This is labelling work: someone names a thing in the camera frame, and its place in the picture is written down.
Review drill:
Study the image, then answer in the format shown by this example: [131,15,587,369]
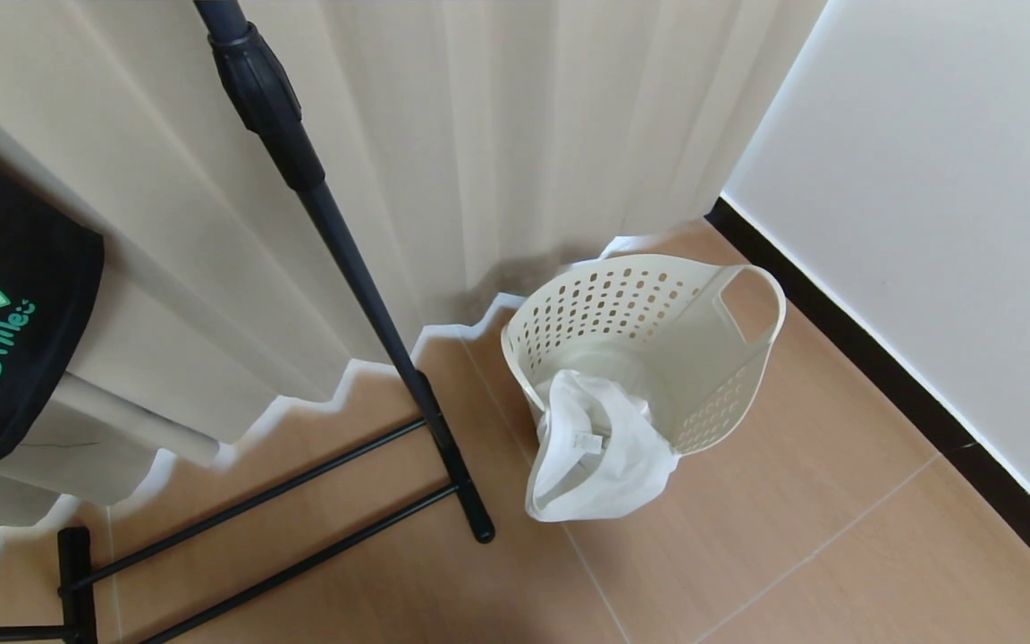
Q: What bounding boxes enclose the white garment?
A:
[526,369,681,522]

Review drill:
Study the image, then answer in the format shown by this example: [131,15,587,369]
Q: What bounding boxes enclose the black shorts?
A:
[0,116,106,473]

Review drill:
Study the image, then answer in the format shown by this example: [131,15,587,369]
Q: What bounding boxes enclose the white laundry basket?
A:
[502,253,787,457]

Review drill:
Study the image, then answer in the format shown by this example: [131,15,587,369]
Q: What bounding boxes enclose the black clothes rack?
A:
[0,0,495,644]

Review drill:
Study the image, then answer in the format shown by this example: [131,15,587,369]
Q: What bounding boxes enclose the beige curtain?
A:
[0,0,829,573]

